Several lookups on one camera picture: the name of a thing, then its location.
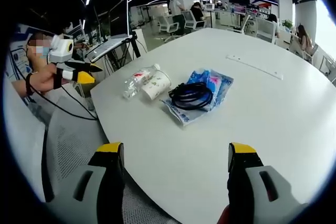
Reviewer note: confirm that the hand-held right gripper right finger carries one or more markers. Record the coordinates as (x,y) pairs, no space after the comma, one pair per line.
(278,190)

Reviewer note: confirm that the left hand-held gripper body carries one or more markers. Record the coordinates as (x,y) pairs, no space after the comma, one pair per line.
(61,51)

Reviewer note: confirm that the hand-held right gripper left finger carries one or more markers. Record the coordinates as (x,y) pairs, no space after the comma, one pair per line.
(78,182)

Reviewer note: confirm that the clear plastic bottle item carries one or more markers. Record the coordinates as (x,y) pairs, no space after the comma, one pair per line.
(136,81)

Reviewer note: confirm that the white paper cup item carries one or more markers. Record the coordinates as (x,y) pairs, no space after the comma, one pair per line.
(156,85)

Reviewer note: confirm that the blue tissue packet item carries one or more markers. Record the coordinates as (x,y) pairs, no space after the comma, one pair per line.
(218,85)

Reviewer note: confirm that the person's left hand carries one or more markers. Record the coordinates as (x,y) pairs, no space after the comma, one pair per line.
(46,78)

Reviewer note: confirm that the person's right hand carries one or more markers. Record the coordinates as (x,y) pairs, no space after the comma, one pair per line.
(224,216)

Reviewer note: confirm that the black laptop stand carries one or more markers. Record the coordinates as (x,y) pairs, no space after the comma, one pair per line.
(119,56)

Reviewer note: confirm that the grey mesh office chair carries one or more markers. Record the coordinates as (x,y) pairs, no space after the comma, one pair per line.
(73,134)

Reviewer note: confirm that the silver laptop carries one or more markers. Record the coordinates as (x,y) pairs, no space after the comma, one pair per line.
(115,30)

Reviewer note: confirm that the white table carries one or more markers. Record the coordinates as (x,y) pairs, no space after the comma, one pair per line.
(262,129)

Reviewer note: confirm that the white office chair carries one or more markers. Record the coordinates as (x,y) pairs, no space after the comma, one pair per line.
(266,31)
(193,20)
(168,24)

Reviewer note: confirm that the green potted plant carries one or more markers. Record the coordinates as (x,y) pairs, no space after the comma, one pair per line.
(287,24)

